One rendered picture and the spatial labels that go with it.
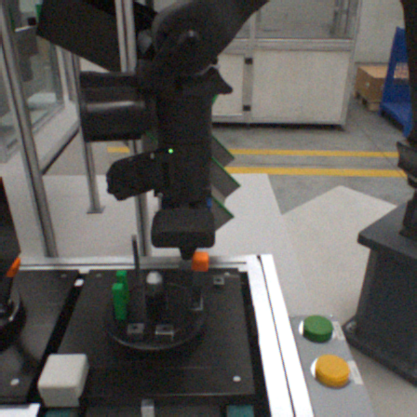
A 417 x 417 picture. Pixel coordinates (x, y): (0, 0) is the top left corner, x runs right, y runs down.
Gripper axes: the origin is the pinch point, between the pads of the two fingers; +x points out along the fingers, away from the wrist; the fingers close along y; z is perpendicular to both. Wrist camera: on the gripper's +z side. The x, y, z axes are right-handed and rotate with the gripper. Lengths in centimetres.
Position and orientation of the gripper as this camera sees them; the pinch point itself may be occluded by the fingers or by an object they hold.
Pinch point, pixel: (186, 235)
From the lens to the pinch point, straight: 50.2
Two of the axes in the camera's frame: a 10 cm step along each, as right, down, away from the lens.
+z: -10.0, 0.0, -0.3
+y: 0.2, 4.8, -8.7
